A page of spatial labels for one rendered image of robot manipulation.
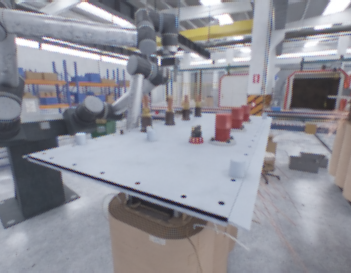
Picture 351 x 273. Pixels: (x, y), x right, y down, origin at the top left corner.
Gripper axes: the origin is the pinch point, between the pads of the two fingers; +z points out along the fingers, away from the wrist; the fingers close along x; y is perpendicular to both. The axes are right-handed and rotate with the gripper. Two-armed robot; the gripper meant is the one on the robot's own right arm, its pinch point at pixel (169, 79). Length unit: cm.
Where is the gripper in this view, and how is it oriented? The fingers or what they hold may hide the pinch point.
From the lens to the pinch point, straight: 129.8
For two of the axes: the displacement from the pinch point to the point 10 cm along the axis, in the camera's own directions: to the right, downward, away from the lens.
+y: 6.0, -1.8, 7.8
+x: -8.0, -1.4, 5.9
